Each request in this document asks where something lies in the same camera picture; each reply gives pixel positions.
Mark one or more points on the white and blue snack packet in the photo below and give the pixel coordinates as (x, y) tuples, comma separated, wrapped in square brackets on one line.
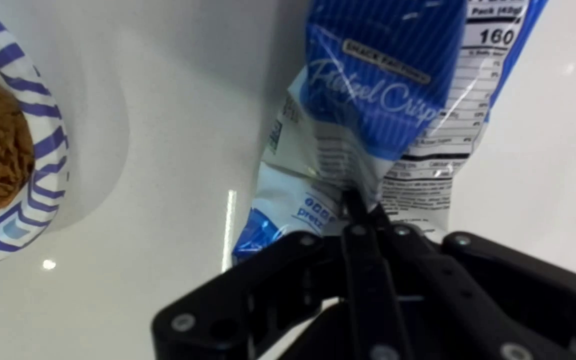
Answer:
[(381, 86)]

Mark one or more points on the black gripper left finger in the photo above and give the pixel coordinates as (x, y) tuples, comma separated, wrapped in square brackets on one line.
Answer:
[(301, 300)]

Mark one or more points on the blue patterned white bowl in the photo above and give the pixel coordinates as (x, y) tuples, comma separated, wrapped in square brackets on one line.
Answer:
[(44, 146)]

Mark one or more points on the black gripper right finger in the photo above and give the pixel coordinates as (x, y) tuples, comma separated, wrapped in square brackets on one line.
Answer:
[(500, 300)]

